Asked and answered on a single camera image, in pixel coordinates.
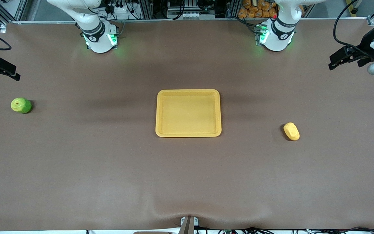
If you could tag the green apple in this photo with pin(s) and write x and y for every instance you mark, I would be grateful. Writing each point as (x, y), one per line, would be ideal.
(20, 105)

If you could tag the yellow potato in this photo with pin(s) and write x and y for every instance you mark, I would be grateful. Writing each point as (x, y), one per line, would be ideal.
(291, 131)

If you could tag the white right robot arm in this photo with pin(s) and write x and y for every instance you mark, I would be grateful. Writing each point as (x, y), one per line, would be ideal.
(99, 42)

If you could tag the yellow plastic tray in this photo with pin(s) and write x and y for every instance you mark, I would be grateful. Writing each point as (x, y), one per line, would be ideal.
(188, 113)

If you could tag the bag of orange items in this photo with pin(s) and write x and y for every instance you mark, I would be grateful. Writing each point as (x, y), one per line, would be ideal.
(258, 8)

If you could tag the white power strip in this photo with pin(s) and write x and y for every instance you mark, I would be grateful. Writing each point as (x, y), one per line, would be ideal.
(118, 11)

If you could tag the metal table clamp bracket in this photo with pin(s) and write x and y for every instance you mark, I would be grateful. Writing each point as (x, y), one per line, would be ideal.
(189, 224)

